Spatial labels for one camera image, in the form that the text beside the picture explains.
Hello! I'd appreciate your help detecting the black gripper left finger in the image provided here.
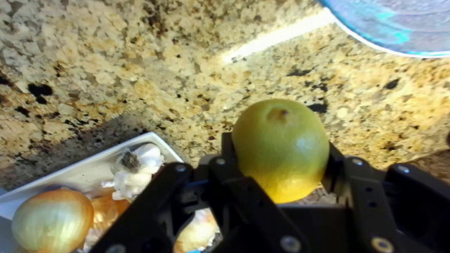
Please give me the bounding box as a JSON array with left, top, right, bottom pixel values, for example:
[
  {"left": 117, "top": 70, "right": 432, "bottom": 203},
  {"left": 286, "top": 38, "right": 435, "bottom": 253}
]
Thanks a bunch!
[{"left": 91, "top": 132, "right": 307, "bottom": 253}]

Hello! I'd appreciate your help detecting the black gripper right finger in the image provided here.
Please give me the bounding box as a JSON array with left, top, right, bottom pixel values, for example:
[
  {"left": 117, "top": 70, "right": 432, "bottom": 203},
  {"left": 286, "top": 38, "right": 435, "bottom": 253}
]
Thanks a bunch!
[{"left": 323, "top": 142, "right": 450, "bottom": 253}]

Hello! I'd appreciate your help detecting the lemon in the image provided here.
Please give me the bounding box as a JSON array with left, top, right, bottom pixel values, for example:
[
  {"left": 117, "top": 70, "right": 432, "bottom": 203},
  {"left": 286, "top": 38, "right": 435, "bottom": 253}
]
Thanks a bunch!
[{"left": 231, "top": 97, "right": 331, "bottom": 205}]

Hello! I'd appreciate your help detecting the clear glass bowl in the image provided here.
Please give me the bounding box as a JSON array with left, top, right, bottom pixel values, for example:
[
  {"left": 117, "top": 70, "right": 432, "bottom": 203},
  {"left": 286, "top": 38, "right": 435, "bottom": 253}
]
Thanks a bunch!
[{"left": 318, "top": 0, "right": 450, "bottom": 60}]

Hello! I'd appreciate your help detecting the orange brown onion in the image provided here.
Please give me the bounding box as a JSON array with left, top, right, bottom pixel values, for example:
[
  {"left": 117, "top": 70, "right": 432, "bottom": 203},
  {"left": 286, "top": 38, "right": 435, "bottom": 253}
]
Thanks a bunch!
[{"left": 89, "top": 194, "right": 131, "bottom": 236}]

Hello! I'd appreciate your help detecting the white rectangular plate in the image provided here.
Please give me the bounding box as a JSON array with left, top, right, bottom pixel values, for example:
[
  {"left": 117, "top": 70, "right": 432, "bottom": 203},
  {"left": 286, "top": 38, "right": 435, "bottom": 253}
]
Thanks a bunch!
[{"left": 0, "top": 130, "right": 186, "bottom": 253}]

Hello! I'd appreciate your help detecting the large pale onion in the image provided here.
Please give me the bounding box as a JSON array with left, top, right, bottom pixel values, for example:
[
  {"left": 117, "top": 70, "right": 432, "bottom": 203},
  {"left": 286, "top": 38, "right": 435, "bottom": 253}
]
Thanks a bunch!
[{"left": 12, "top": 187, "right": 96, "bottom": 253}]

